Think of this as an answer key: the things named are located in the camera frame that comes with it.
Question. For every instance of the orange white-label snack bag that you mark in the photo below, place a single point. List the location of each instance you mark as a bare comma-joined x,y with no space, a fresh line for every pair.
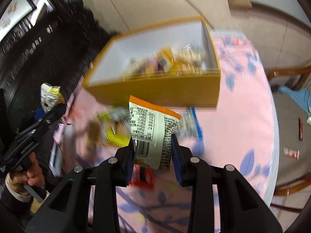
151,129

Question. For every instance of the dark red wrapper on chair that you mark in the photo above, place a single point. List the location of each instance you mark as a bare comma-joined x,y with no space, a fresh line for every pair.
300,129

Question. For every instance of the dark carved wooden furniture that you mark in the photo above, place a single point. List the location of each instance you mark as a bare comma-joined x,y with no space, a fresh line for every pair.
57,50

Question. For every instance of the blue-edged clear snack bag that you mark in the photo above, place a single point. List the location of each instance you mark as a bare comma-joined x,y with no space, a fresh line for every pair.
188,126

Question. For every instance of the red-white wrapper on chair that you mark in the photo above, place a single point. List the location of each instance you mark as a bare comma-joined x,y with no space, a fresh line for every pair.
291,153

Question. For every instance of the red small snack packet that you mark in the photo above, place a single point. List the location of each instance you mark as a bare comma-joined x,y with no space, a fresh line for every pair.
142,177

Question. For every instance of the yellow cardboard box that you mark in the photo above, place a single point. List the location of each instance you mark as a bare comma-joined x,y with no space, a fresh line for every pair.
105,81

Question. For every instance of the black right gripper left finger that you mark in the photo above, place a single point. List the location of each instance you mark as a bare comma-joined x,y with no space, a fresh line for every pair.
113,172

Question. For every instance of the pink floral tablecloth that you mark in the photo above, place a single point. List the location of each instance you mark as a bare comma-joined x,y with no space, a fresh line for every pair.
241,131

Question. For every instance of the clear round-cookie snack bag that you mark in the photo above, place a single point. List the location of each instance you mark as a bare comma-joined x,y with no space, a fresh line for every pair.
111,128

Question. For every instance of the framed bird painting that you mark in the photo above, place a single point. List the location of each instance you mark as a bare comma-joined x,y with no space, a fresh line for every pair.
15,12

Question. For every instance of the wooden chair with grey seat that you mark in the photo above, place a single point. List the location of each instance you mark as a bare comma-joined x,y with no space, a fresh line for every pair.
293,175

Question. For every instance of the blue cloth on chair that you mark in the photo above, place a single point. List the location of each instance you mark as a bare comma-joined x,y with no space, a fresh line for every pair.
301,97

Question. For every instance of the green peanut snack bag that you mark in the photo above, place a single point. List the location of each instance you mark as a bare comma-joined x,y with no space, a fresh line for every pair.
50,96

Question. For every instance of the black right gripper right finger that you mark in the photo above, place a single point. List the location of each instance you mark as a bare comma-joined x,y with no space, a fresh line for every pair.
191,171

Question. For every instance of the person's left hand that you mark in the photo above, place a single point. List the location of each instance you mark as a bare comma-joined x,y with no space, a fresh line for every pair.
33,177

